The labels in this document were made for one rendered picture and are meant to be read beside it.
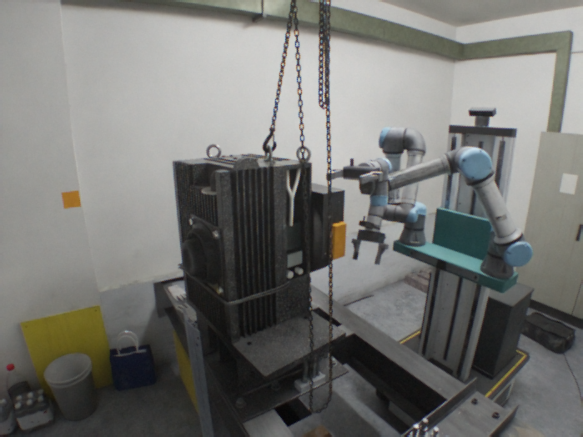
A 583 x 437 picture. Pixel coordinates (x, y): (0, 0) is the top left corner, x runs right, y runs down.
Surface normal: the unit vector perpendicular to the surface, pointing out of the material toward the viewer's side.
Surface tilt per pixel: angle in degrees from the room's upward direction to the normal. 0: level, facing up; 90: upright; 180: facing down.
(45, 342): 87
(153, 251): 90
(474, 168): 83
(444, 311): 90
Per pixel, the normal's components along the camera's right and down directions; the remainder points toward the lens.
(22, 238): 0.54, 0.24
